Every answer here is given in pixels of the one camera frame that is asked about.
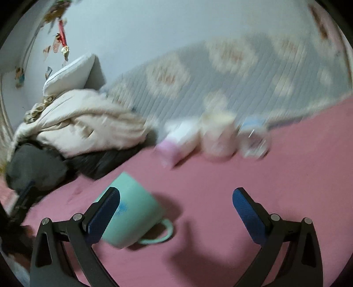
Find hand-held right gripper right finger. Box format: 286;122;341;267
232;187;324;287

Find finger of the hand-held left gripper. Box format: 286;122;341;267
11;181;36;218

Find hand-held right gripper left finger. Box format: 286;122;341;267
29;187;121;287

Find mint green cup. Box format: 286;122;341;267
95;172;174;248

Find dark grey cloth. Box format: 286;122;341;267
6;139;144;194

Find pink bed sheet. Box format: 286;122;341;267
0;95;353;287

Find clear jar with blue lid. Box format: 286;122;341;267
237;117;271;160

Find cream plastic jar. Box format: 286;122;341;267
199;109;237;160

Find beige quilted blanket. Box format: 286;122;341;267
11;89;155;159

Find pink and white tissue pack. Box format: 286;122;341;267
156;121;199;168

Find white pillow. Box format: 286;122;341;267
43;54;97;96

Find grey patterned quilted mat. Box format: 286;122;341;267
101;0;351;130

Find red hanging ornament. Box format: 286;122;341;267
56;19;71;60

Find wall stickers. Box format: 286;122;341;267
14;0;80;89

